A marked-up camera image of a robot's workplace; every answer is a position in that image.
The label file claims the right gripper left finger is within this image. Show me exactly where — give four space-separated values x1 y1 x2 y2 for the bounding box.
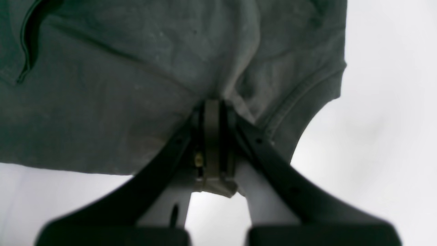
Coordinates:
36 103 205 246

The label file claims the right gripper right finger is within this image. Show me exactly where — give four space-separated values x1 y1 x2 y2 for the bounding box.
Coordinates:
224 103 402 246

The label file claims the dark grey t-shirt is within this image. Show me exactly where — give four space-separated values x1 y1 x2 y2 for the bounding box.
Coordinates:
0 0 348 175

